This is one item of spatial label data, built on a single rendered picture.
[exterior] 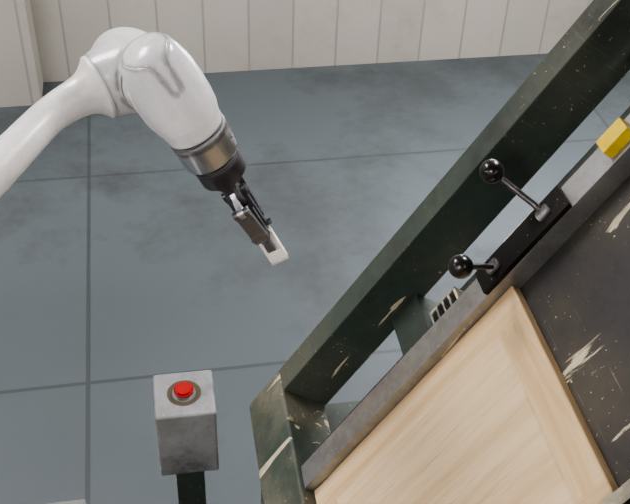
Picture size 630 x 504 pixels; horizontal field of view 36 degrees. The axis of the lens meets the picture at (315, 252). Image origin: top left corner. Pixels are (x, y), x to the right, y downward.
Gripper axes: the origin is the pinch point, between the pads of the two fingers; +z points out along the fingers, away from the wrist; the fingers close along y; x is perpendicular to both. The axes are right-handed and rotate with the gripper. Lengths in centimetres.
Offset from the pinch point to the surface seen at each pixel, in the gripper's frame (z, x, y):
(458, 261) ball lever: 4.0, -26.6, -17.2
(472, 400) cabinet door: 24.7, -19.4, -26.0
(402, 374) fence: 28.2, -9.8, -12.3
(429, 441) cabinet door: 30.5, -10.0, -25.7
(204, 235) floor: 125, 60, 177
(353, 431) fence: 36.0, 3.0, -13.2
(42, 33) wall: 76, 105, 309
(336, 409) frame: 60, 11, 13
